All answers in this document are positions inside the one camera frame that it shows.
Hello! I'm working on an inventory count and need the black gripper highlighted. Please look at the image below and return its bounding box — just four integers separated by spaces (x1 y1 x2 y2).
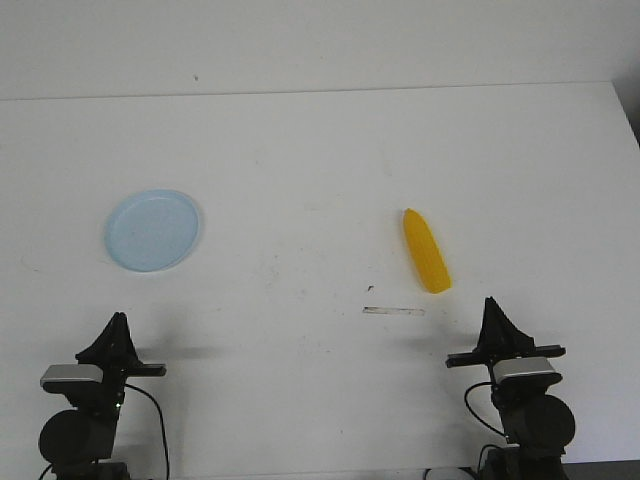
75 312 167 398
445 297 565 368

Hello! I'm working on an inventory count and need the yellow toy corn cob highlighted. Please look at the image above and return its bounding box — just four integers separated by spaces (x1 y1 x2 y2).
403 209 452 294

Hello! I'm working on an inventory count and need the light blue round plate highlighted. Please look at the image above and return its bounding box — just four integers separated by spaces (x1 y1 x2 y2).
104 189 201 273

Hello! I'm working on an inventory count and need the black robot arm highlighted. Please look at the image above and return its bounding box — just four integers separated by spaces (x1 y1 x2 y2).
446 297 576 479
38 312 171 479

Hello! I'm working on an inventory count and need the strip of tape on table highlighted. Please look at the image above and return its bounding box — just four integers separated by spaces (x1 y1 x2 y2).
362 306 426 316

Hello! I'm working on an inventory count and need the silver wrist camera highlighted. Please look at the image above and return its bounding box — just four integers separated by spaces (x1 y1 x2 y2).
40 364 104 388
493 357 556 383

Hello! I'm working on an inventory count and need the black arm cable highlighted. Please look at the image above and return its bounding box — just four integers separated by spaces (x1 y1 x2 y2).
122 382 170 480
463 381 507 437

